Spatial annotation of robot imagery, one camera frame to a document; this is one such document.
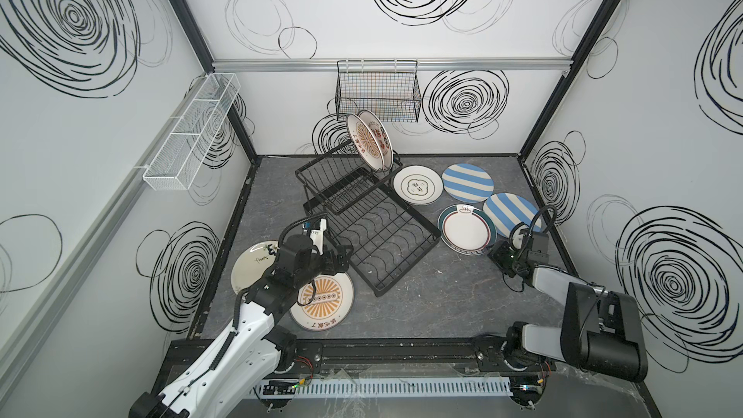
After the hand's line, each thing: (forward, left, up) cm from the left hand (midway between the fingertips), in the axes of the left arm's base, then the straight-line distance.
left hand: (339, 248), depth 79 cm
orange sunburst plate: (-10, +4, -14) cm, 18 cm away
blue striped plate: (+36, -45, -13) cm, 60 cm away
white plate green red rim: (+15, -41, -13) cm, 45 cm away
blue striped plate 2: (+23, -56, -12) cm, 62 cm away
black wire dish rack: (+21, -5, -12) cm, 25 cm away
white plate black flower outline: (+35, -26, -13) cm, 46 cm away
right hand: (+6, -46, -11) cm, 48 cm away
